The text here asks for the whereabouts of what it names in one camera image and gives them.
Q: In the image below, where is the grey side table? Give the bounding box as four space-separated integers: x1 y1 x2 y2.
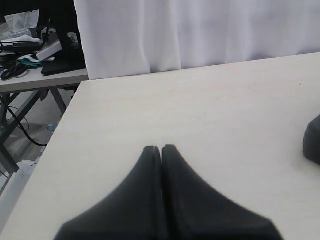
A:
0 68 89 175

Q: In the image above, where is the white box on side table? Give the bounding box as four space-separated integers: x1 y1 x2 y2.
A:
36 40 62 61

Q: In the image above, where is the black plastic case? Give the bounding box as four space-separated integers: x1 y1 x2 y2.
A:
303 115 320 165

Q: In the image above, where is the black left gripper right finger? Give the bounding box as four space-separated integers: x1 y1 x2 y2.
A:
162 145 283 240

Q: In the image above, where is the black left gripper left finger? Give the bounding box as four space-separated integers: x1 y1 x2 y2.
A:
56 146 164 240

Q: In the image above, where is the white curtain backdrop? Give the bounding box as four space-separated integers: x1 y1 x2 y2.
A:
74 0 320 80

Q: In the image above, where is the black monitor stand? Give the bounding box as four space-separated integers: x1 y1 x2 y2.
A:
40 0 86 76

